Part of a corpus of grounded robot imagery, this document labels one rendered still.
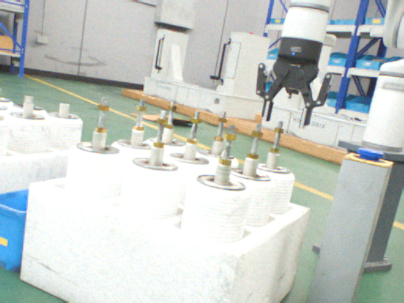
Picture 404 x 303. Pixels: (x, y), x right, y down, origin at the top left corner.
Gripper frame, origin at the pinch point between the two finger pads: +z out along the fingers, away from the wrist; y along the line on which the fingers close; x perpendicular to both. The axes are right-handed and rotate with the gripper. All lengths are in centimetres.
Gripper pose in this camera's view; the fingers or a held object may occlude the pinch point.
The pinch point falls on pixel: (285, 117)
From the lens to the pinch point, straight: 94.1
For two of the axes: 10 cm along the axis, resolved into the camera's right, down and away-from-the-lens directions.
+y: 8.6, 2.5, -4.5
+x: 4.9, -1.3, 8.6
